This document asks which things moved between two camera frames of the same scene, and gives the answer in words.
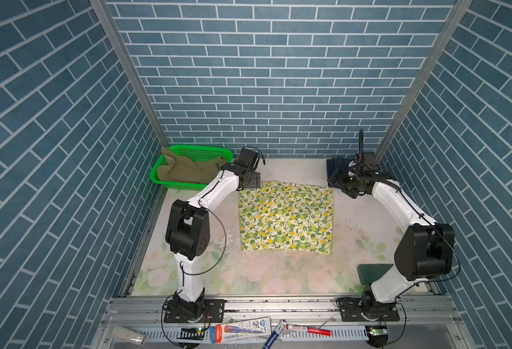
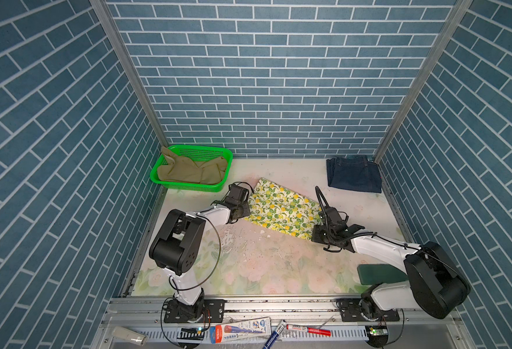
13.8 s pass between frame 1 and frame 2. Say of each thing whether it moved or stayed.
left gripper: moved
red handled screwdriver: stayed
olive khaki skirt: stayed
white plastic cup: stayed
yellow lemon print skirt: moved
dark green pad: stayed
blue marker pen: stayed
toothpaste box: stayed
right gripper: moved
